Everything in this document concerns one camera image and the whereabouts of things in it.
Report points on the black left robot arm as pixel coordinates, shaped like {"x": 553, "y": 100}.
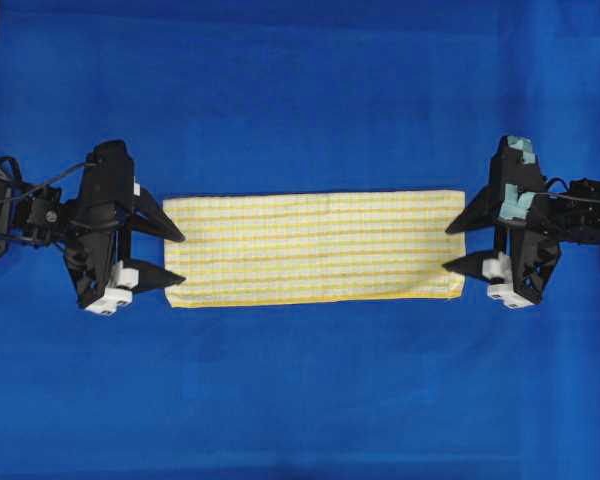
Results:
{"x": 35, "y": 215}

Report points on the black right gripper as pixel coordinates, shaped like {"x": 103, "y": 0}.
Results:
{"x": 516, "y": 202}

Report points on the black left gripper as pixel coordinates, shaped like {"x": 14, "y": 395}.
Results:
{"x": 98, "y": 236}

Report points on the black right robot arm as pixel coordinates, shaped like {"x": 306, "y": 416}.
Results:
{"x": 575, "y": 211}

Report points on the yellow white striped towel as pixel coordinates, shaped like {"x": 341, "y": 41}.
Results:
{"x": 313, "y": 248}

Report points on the blue table cloth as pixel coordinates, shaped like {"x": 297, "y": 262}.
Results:
{"x": 261, "y": 97}

